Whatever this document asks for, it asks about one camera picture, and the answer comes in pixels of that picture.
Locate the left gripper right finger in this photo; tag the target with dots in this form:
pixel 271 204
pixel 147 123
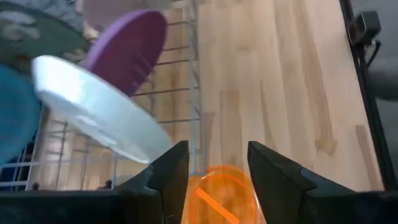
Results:
pixel 276 183

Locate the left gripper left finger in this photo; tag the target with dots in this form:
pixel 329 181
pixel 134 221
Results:
pixel 172 180

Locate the orange transparent plate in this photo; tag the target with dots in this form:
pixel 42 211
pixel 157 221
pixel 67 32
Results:
pixel 217 193

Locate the white deep plate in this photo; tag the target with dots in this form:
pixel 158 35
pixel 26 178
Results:
pixel 93 105

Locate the purple plate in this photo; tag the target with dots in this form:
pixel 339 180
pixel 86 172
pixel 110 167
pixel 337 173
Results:
pixel 130 49

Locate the large blue plate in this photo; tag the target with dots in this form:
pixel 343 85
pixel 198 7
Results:
pixel 15 115

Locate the dark speckled plate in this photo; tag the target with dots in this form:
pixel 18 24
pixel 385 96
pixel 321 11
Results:
pixel 43 40

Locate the black white floral plate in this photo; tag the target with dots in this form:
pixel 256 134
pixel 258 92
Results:
pixel 53 4

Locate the black table frame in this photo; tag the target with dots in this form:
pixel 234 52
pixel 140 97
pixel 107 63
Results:
pixel 373 124

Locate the black table camera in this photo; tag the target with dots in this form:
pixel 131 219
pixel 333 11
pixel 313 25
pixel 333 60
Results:
pixel 367 26

